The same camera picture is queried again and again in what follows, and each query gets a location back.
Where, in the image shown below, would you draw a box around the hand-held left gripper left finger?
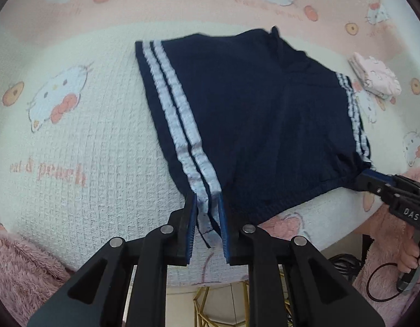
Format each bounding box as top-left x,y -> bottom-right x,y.
27,191 -> 198,327

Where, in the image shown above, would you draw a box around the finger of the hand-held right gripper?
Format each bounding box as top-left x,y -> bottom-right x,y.
354,176 -> 388,196
361,169 -> 396,183

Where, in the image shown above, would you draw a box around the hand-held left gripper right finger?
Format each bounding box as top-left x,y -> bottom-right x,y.
217,192 -> 388,327

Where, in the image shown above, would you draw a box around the navy shorts with white stripes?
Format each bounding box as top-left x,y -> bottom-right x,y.
135,25 -> 376,247

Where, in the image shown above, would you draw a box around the person's right hand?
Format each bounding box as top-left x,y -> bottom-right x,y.
399,240 -> 420,280

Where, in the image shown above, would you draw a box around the folded pink printed garment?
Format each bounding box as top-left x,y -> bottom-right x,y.
348,52 -> 402,100

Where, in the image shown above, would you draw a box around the pink and white printed blanket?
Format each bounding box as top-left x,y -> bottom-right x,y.
0,0 -> 420,288

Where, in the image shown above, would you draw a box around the gold wire frame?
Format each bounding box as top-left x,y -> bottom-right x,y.
194,279 -> 251,327

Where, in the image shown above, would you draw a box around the black cable bundle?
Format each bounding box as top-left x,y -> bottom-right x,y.
327,254 -> 362,278

